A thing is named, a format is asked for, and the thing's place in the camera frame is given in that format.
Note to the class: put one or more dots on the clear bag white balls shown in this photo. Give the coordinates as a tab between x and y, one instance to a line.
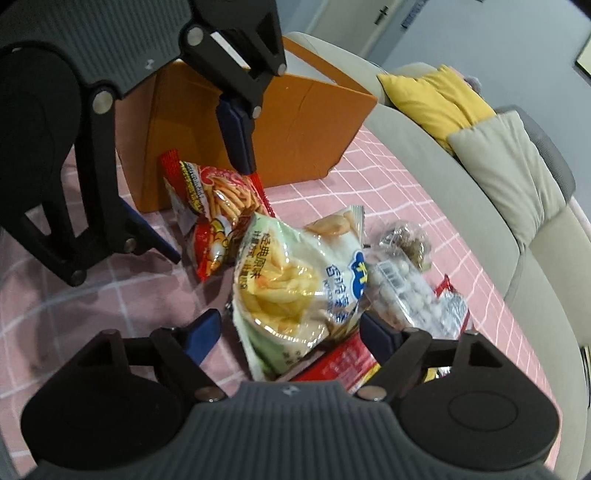
400	295

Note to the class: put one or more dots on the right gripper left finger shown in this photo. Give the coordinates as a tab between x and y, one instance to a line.
175	354

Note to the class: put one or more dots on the beige cushion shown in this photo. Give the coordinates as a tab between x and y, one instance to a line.
501	158

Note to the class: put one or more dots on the orange cardboard box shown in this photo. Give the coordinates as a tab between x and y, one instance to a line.
309	117

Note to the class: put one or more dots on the yellow cushion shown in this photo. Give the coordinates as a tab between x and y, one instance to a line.
441	102

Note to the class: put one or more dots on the door with black handle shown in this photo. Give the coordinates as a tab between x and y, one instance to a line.
367	28

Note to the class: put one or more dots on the clear bag brown snacks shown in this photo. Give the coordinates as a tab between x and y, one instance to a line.
412	239

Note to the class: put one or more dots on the grey cushion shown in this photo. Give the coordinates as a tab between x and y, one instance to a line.
551	155

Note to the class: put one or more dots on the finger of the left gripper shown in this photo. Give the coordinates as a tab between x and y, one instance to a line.
59	187
238	47

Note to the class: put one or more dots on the red french fries snack bag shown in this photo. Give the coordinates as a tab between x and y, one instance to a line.
212	207

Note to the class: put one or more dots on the beige sofa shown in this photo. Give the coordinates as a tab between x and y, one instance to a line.
546	284

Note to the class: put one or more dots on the green white chips bag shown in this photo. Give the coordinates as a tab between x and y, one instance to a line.
295	289

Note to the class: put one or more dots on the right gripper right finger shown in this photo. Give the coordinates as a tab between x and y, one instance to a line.
404	357

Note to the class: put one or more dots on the red foil snack bag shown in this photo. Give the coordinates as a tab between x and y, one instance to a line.
349	362

